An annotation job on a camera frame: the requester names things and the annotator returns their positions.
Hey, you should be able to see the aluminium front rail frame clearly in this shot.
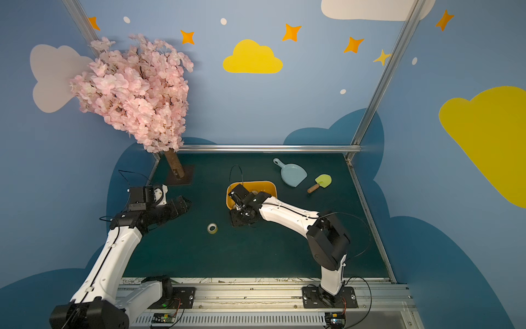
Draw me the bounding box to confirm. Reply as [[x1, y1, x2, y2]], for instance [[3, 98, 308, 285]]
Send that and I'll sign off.
[[129, 278, 424, 328]]

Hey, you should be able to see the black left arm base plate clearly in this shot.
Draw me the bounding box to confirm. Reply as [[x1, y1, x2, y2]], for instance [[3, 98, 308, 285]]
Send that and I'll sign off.
[[149, 287, 196, 309]]

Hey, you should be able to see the pink cherry blossom tree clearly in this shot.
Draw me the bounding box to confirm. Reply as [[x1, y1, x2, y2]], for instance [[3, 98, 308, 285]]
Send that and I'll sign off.
[[70, 34, 194, 154]]

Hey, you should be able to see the yellow plastic storage box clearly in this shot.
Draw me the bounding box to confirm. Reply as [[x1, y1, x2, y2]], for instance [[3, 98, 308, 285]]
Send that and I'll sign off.
[[226, 181, 278, 210]]

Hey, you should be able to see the right green circuit board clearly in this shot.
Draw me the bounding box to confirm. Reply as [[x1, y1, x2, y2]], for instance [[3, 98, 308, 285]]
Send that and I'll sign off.
[[325, 313, 346, 329]]

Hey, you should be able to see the aluminium right corner post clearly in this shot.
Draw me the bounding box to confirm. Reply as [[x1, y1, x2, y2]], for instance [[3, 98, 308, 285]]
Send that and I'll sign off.
[[345, 0, 427, 165]]

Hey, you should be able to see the aluminium left corner post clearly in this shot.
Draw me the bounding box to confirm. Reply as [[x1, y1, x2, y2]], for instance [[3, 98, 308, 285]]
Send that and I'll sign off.
[[62, 0, 98, 45]]

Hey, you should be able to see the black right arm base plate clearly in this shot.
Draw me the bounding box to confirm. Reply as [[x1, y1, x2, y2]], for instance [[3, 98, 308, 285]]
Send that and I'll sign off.
[[301, 285, 358, 309]]

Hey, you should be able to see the light blue plastic dustpan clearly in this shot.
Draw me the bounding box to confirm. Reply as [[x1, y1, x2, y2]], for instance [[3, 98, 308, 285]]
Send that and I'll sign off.
[[273, 158, 308, 188]]

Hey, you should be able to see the tape roll left cluster back-left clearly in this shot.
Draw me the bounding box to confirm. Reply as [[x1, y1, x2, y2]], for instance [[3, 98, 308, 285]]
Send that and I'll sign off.
[[207, 223, 218, 234]]

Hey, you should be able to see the green spatula wooden handle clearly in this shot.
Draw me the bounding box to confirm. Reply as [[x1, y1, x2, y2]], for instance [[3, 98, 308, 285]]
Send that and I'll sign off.
[[308, 174, 332, 194]]

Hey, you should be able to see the green circuit board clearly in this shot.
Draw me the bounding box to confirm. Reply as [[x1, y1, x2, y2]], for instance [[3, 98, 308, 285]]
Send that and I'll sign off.
[[151, 313, 177, 325], [325, 313, 346, 329]]

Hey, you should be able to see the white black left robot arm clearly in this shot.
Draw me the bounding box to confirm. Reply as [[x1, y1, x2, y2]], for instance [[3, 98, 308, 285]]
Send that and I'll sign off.
[[49, 196, 191, 328]]

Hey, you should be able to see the aluminium corner post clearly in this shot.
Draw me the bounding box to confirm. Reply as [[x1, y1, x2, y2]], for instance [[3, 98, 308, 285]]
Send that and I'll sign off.
[[62, 0, 98, 45], [345, 0, 427, 165]]

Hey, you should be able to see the dark square tree base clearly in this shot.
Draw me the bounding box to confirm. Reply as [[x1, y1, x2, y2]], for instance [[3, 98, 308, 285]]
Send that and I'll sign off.
[[165, 164, 195, 186]]

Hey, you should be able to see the aluminium back horizontal bar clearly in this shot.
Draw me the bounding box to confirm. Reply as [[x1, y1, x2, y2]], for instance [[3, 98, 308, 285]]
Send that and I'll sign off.
[[179, 145, 361, 154]]

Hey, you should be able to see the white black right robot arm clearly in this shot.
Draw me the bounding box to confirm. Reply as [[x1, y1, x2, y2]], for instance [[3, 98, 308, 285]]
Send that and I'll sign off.
[[229, 192, 350, 296]]

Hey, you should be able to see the left green circuit board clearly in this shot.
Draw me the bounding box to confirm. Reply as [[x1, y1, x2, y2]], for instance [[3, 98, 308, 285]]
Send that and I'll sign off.
[[151, 313, 177, 325]]

